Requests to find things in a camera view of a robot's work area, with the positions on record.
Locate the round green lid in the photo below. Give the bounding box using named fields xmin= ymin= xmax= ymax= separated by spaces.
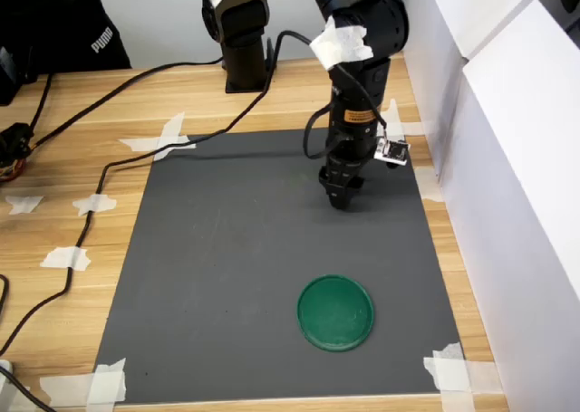
xmin=296 ymin=273 xmax=376 ymax=353

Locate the white tape cross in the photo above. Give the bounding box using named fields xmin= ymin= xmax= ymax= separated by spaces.
xmin=423 ymin=341 xmax=504 ymax=412
xmin=118 ymin=111 xmax=197 ymax=162
xmin=378 ymin=98 xmax=425 ymax=137
xmin=39 ymin=357 xmax=128 ymax=407

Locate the white tape strip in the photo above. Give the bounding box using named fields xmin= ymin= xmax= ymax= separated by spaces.
xmin=39 ymin=245 xmax=92 ymax=272
xmin=414 ymin=166 xmax=448 ymax=204
xmin=5 ymin=195 xmax=45 ymax=216
xmin=72 ymin=193 xmax=118 ymax=217

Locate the crumpled white tape wad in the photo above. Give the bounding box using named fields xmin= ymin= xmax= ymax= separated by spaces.
xmin=309 ymin=15 xmax=375 ymax=72

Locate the white partition box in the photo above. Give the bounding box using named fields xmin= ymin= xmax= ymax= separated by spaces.
xmin=401 ymin=0 xmax=538 ymax=191
xmin=437 ymin=0 xmax=580 ymax=412

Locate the dark grey mat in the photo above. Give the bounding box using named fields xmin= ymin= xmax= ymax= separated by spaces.
xmin=92 ymin=129 xmax=468 ymax=405

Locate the person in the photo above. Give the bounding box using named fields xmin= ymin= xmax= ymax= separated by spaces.
xmin=0 ymin=0 xmax=133 ymax=76

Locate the small white camera box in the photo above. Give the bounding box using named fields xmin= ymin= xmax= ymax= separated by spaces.
xmin=373 ymin=135 xmax=411 ymax=167

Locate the long black camera cable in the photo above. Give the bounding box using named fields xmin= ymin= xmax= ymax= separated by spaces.
xmin=0 ymin=30 xmax=386 ymax=357

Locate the black arm base cable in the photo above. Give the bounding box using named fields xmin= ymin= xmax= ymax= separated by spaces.
xmin=26 ymin=56 xmax=226 ymax=150

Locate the thin black cable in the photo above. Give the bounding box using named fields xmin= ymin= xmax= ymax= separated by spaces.
xmin=29 ymin=72 xmax=53 ymax=130

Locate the black connector with coloured wires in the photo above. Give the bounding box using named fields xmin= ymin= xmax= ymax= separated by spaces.
xmin=0 ymin=121 xmax=36 ymax=182

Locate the black power strip cable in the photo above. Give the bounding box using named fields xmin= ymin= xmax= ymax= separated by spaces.
xmin=0 ymin=366 xmax=58 ymax=412

